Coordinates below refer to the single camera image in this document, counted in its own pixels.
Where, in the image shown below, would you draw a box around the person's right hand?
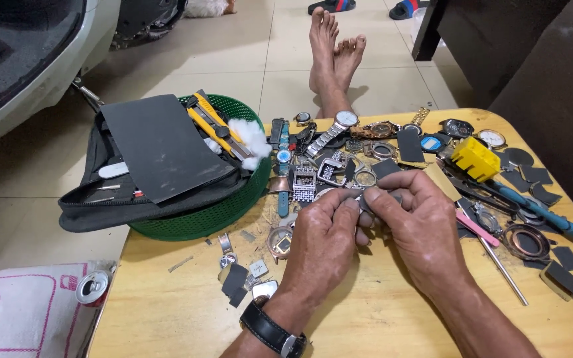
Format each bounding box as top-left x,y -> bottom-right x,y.
362,169 -> 474,300

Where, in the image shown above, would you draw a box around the person's left hand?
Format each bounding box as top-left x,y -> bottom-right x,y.
279,189 -> 372,305

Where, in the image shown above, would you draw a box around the small grey watch part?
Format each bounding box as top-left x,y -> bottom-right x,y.
358,191 -> 404,217

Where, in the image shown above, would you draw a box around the rose watch case square dial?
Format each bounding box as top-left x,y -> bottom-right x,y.
266,226 -> 295,263

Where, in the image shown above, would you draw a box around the pink tweezers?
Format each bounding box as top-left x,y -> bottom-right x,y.
455,208 -> 500,248

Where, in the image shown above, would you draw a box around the tan sandpaper sheet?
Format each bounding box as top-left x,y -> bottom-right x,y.
423,161 -> 462,203

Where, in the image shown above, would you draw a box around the rhinestone square watch case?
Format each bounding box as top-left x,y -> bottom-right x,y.
292,161 -> 317,203

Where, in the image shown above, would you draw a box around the silver lugged watch case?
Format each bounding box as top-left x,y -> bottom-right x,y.
470,201 -> 504,237

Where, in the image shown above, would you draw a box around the black pliers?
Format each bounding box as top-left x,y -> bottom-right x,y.
448,174 -> 522,217

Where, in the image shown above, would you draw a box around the silver watch case back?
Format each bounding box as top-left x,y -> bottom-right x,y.
251,279 -> 280,300

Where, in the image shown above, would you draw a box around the silver square watch case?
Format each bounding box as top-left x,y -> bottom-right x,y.
316,156 -> 348,188

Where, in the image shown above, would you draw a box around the thin metal rod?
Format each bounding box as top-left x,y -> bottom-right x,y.
458,199 -> 529,307

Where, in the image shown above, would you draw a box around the copper round watch case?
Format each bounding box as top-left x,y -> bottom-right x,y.
502,223 -> 551,261

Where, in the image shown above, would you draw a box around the dark sandpaper strip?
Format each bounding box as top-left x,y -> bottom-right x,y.
396,129 -> 426,164

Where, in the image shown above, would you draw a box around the yellow plastic block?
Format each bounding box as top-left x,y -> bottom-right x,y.
450,136 -> 501,183

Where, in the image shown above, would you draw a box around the blue dial watch case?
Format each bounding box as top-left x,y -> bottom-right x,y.
419,134 -> 447,153

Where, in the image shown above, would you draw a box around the folded dark sandpaper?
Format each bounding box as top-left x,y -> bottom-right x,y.
218,263 -> 250,308

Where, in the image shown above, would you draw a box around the black leather wristwatch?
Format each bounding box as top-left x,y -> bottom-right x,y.
239,295 -> 308,358

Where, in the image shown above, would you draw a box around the green plastic basket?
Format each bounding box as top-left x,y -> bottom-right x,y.
128,94 -> 272,242

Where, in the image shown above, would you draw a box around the black dial watch case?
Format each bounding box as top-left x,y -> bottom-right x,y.
439,118 -> 475,139

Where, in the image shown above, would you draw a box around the gold band wristwatch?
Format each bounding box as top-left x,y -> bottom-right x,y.
402,106 -> 432,136

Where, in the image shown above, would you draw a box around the rose gold wristwatch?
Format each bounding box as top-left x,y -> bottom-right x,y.
350,120 -> 400,140

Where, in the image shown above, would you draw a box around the silver metal band wristwatch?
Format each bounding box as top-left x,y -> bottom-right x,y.
305,110 -> 360,159

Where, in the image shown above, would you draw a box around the white dial gold watch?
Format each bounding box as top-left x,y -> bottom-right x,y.
476,129 -> 507,150

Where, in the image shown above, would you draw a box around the white cotton wad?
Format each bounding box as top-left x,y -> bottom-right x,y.
203,118 -> 273,172

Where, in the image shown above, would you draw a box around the scattered dark sandpaper pieces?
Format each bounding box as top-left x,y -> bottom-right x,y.
495,147 -> 573,272

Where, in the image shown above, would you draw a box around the sandpaper wrapped wooden block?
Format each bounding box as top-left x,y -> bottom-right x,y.
539,260 -> 573,302

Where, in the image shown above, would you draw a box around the yellow utility knife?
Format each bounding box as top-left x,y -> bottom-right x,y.
185,89 -> 253,162

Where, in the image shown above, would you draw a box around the brown sofa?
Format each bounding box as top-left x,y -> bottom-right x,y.
488,0 -> 573,240

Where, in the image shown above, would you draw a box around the person's bare foot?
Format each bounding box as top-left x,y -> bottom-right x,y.
334,34 -> 367,94
308,7 -> 340,96

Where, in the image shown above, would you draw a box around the large grey sandpaper sheet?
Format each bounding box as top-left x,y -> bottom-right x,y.
100,94 -> 236,205

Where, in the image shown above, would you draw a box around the black zip tool bag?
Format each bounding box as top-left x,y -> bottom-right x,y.
58,110 -> 252,233

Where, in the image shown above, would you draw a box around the clear plastic bag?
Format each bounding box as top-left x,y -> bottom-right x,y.
410,7 -> 447,49

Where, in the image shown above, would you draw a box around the dark wooden furniture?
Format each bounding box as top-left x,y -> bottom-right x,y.
411,0 -> 572,111

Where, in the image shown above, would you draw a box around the black striped sandal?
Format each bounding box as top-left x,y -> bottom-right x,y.
307,0 -> 357,15
389,0 -> 430,21

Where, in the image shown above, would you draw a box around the aluminium drink can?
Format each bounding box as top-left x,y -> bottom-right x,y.
76,269 -> 114,308

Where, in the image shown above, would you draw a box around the white furry animal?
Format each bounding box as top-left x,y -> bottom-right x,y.
184,0 -> 238,19

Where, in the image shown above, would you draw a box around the scooter kickstand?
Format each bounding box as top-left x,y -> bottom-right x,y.
71,77 -> 105,113

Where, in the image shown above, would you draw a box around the black motorbike part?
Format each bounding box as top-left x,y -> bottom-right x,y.
111,0 -> 189,50

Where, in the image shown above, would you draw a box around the white cloth with pink print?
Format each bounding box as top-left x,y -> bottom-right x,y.
0,261 -> 118,358

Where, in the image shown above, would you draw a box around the white scooter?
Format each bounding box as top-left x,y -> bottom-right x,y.
0,0 -> 122,156

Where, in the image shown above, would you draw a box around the round silver bezel ring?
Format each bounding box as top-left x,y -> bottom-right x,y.
353,169 -> 378,190

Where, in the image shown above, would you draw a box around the blue strap wristwatch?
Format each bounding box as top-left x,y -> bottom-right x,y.
275,119 -> 294,218

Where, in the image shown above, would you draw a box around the black watch strap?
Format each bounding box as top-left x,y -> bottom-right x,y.
269,117 -> 286,145

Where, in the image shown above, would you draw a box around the blue handled tool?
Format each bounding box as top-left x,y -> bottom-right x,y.
485,178 -> 573,249

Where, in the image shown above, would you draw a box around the white handled tool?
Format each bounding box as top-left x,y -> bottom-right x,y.
98,161 -> 130,180

